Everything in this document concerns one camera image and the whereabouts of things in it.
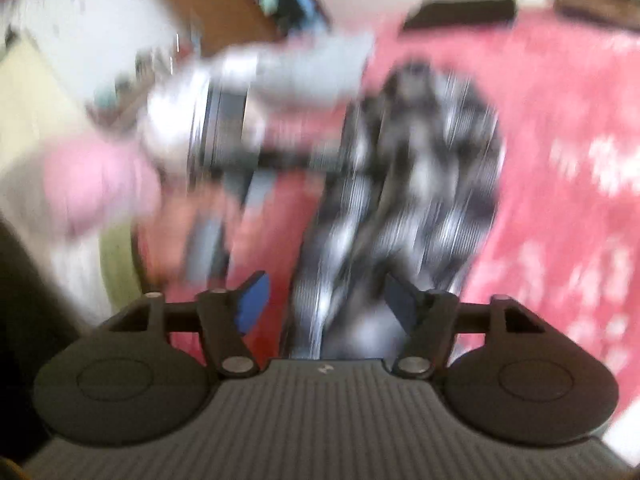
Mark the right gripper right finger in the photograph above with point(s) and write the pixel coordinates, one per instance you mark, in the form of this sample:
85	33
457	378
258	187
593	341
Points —
428	319

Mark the person's left hand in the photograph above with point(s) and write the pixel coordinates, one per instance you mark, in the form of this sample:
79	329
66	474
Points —
89	181

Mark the pink floral blanket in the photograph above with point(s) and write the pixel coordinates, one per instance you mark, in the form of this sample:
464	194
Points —
565	238

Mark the black folded garment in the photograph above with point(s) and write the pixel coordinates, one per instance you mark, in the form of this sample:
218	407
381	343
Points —
455	13

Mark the black white plaid shirt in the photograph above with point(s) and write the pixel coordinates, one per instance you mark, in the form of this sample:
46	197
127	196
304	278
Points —
419	205

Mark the grey folded garment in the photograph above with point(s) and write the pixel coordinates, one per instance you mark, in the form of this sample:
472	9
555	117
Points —
320	71

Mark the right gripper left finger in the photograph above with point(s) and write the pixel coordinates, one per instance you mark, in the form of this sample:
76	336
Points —
226	315

